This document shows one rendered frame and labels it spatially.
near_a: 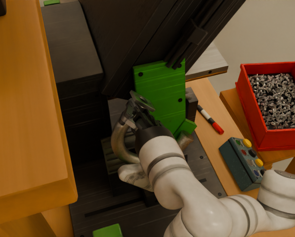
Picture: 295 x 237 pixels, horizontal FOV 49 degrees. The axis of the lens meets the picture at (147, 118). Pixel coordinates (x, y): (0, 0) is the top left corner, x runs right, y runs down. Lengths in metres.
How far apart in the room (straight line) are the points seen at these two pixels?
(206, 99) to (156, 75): 0.46
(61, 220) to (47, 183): 0.72
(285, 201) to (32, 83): 0.56
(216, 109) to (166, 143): 0.58
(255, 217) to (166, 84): 0.33
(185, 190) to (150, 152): 0.11
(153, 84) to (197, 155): 0.36
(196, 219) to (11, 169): 0.27
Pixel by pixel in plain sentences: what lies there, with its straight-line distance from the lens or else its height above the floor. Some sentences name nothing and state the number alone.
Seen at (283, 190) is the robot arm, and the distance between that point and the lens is 0.71.
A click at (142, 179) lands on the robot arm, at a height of 1.21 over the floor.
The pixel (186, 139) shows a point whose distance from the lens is 0.78.
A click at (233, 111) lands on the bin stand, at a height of 0.80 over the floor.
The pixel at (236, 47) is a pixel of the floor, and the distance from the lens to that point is 2.83.
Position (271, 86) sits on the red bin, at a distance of 1.26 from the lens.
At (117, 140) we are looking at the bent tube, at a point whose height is 1.14.
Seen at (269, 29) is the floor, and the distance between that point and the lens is 3.11.
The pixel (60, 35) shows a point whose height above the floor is 1.24.
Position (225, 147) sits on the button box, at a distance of 0.99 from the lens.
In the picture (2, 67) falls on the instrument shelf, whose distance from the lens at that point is 0.31.
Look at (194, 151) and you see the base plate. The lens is 1.00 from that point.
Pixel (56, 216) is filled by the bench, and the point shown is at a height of 0.88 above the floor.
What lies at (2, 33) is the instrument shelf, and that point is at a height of 1.54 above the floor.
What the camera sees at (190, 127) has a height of 1.09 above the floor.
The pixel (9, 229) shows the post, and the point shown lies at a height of 1.27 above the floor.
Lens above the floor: 1.73
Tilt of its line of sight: 52 degrees down
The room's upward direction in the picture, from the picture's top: straight up
